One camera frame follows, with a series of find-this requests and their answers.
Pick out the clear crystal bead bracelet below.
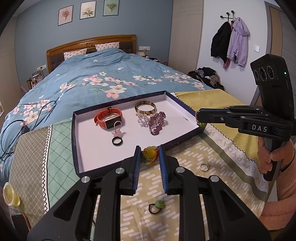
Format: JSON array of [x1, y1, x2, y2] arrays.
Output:
[[135, 111, 160, 127]]

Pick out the green bead ring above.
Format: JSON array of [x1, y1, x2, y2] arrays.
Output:
[[148, 200, 165, 214]]

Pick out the beige wardrobe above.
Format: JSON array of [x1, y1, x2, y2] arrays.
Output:
[[0, 21, 26, 109], [168, 0, 205, 72]]

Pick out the black charger cable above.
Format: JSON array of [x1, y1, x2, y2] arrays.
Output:
[[0, 100, 57, 160]]

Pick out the framed green leaf picture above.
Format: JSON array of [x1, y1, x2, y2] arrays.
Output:
[[103, 0, 119, 16]]

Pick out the brown horn bangle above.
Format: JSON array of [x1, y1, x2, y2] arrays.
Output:
[[135, 101, 157, 115]]

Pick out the orange smart watch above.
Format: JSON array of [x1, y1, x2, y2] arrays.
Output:
[[96, 107, 125, 130]]

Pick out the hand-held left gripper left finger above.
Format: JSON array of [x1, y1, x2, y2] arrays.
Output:
[[27, 146, 142, 241]]

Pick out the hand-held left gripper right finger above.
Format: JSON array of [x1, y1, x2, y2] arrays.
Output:
[[159, 144, 271, 241]]

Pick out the person's right forearm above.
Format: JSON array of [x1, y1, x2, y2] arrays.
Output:
[[258, 160, 296, 232]]

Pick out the person's right hand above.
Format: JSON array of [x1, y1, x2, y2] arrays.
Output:
[[257, 138, 296, 175]]

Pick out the small yellow jelly cup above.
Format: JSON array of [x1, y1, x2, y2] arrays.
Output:
[[3, 182, 21, 207]]

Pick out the framed pink flower picture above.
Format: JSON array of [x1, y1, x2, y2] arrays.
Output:
[[58, 6, 74, 26]]

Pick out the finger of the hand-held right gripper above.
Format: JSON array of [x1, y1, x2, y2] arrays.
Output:
[[195, 108, 246, 130], [223, 105, 274, 117]]

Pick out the pink flower charm ring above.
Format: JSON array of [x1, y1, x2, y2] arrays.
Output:
[[112, 120, 123, 138]]

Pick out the cluttered bedside table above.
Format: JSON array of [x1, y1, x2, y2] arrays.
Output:
[[20, 68, 45, 93]]

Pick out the white patterned pillow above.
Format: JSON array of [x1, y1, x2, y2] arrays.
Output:
[[63, 49, 88, 60], [95, 42, 120, 52]]

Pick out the pile of dark clothes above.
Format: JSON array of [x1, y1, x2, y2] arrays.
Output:
[[187, 67, 225, 91]]

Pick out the black wall coat hooks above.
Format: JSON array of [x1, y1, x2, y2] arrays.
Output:
[[220, 10, 236, 22]]

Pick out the purple jacket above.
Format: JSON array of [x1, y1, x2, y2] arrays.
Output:
[[223, 17, 250, 70]]

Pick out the yellow jade beaded bracelet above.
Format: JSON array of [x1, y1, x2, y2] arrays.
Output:
[[141, 146, 160, 165]]

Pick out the black jacket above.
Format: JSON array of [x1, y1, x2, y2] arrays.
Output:
[[210, 21, 233, 64]]

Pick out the dark blue cardboard box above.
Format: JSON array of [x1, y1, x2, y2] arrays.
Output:
[[71, 90, 205, 179]]

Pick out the dark smartphone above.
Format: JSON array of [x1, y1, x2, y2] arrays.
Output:
[[11, 213, 31, 232]]

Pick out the purple bead bracelet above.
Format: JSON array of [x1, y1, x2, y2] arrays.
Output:
[[148, 111, 167, 136]]

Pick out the bed with blue floral duvet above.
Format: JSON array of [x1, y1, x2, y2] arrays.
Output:
[[0, 48, 214, 183]]

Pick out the framed white flower picture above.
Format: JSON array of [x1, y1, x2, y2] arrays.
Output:
[[80, 1, 97, 20]]

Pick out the wooden headboard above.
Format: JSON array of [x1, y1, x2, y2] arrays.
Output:
[[46, 34, 137, 75]]

